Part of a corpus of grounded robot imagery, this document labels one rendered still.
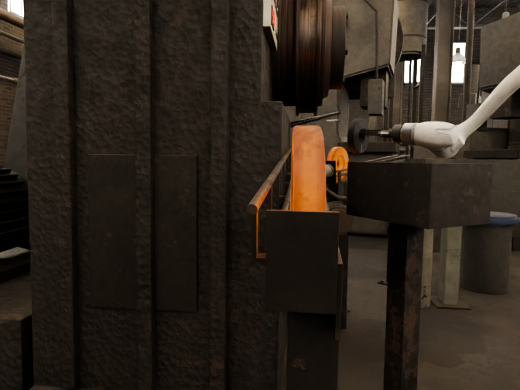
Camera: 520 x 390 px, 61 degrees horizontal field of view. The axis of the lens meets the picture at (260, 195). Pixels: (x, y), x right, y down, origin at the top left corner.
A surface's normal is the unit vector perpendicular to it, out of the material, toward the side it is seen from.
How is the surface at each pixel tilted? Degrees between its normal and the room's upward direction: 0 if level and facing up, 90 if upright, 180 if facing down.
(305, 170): 65
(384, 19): 90
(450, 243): 90
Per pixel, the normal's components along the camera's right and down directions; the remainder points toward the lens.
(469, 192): 0.49, 0.08
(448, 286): -0.11, 0.08
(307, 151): -0.03, -0.60
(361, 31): -0.34, 0.07
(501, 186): 0.16, 0.08
